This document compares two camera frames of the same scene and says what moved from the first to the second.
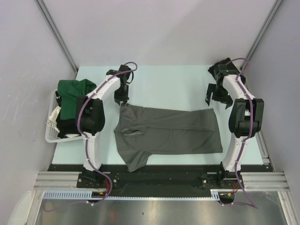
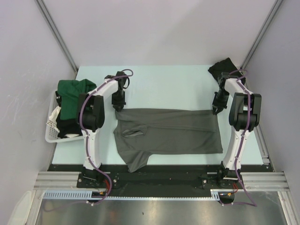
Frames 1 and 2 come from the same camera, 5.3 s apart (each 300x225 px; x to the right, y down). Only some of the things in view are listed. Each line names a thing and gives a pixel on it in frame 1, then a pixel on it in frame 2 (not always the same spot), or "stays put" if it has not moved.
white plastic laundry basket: x=52 y=133 stays put
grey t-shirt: x=140 y=132 stays put
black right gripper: x=227 y=99 to x=221 y=106
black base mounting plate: x=118 y=178 stays put
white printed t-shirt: x=52 y=121 stays put
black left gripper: x=123 y=98 to x=120 y=104
